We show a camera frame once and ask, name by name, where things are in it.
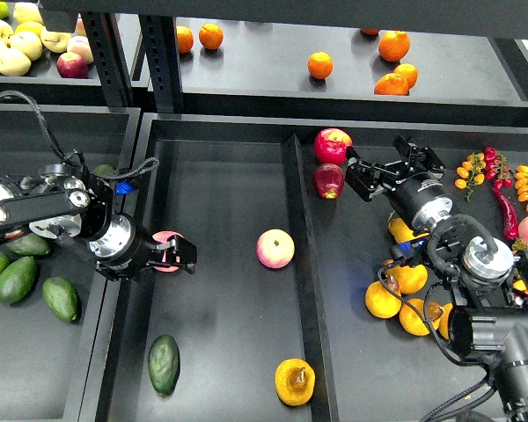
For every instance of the black upper left tray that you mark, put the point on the black upper left tray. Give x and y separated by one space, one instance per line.
44 83

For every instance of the mixed cherry tomato bunch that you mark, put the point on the mixed cherry tomato bunch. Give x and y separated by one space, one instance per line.
521 246

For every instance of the red apple on shelf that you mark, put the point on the red apple on shelf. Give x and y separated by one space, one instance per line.
72 65

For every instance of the green avocado lower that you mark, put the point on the green avocado lower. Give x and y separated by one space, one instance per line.
17 280

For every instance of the red chili pepper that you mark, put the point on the red chili pepper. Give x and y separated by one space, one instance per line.
509 216

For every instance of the orange small right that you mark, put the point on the orange small right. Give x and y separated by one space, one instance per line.
409 72

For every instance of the orange cherry tomato bunch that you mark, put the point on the orange cherry tomato bunch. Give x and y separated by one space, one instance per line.
470 174

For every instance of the yellow pear middle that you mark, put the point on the yellow pear middle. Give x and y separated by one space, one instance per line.
404 280

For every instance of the black centre tray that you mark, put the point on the black centre tray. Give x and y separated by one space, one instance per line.
221 183

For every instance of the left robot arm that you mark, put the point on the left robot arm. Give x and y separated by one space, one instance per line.
67 200

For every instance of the red cherry tomato bunch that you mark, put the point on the red cherry tomato bunch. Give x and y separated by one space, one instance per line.
497 169

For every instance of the green avocado narrow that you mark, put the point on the green avocado narrow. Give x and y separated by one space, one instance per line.
61 297

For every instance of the pink apple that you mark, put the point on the pink apple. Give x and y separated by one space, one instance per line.
275 248
166 236

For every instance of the orange hidden top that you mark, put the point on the orange hidden top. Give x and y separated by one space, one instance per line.
369 32

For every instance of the yellow pear with brown spot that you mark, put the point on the yellow pear with brown spot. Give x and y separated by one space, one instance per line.
294 382

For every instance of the black shelf post right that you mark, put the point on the black shelf post right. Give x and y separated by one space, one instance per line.
162 53

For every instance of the yellow pear left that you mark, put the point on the yellow pear left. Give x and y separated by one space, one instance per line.
380 302

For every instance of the orange centre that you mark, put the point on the orange centre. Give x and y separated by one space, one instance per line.
320 65

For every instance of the dark avocado left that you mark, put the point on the dark avocado left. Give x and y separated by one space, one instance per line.
29 245

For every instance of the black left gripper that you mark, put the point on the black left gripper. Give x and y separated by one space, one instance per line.
125 249

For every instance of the pink apple centre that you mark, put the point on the pink apple centre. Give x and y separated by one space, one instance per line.
275 248

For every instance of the yellow pear upper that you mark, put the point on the yellow pear upper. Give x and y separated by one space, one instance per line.
400 231

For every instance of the dark red apple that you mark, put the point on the dark red apple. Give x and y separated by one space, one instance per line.
328 181

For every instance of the yellow pear lower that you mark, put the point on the yellow pear lower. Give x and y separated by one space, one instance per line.
412 322

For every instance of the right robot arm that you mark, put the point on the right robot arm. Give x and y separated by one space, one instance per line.
486 281

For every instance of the orange large right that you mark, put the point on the orange large right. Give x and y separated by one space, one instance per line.
394 45

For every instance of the dark green avocado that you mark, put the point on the dark green avocado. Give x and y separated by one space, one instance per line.
163 364

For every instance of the bright red apple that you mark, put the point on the bright red apple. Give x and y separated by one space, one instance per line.
330 146

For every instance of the black upper shelf tray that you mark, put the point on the black upper shelf tray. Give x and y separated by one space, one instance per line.
261 70

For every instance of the orange front right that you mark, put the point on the orange front right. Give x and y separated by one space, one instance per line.
392 84

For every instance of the pink apple left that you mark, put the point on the pink apple left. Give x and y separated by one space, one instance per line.
166 236

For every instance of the yellow pear right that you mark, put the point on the yellow pear right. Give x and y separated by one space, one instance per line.
443 327

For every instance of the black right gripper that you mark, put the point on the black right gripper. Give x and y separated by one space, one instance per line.
420 200

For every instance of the green avocado top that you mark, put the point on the green avocado top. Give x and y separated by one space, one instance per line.
104 169

